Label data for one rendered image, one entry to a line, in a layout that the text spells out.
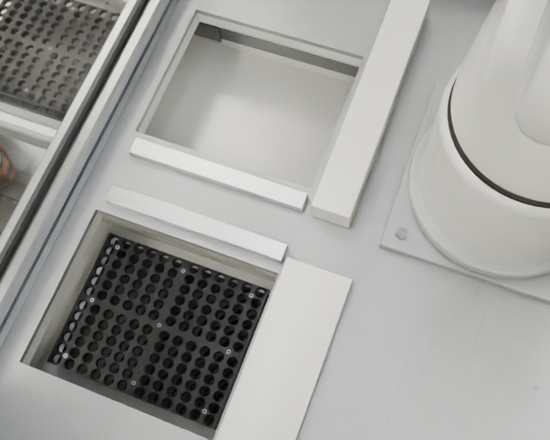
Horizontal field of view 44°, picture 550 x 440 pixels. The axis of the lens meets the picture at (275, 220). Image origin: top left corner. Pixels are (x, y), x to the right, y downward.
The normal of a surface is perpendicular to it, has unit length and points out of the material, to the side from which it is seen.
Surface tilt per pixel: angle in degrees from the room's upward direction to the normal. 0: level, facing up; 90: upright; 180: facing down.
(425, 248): 0
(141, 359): 0
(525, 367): 0
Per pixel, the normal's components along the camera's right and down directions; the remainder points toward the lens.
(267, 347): -0.07, -0.36
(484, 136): -0.76, 0.61
